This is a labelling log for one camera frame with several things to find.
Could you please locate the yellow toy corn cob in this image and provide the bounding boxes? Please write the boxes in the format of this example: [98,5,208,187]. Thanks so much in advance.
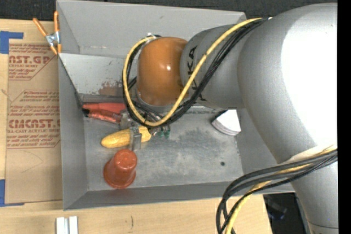
[100,125,152,149]

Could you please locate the orange-red plastic cup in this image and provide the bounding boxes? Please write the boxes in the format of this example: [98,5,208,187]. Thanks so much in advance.
[103,148,138,190]

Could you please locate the grey metal bin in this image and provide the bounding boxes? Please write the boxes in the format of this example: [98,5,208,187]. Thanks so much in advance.
[55,0,296,211]

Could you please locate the white round object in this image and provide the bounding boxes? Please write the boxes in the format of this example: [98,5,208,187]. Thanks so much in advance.
[210,109,242,136]

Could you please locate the brown cardboard board red print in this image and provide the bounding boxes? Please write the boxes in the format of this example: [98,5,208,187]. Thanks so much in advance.
[0,18,64,207]

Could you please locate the red handled pliers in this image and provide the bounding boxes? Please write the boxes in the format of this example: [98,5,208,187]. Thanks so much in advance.
[81,102,128,125]

